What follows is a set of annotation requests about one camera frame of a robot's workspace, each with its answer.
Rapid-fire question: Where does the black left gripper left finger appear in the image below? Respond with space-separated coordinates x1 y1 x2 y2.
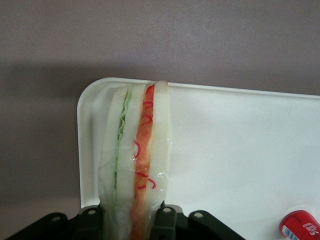
70 204 106 240

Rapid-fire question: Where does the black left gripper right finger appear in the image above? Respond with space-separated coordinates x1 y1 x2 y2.
149 204 186 240

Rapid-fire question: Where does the triangular sandwich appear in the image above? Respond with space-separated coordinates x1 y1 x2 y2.
98 79 174 240

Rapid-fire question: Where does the beige plastic tray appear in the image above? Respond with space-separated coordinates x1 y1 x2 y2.
76 77 320 240

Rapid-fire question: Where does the small red drink cup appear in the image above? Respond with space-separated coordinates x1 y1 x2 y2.
279 209 320 240

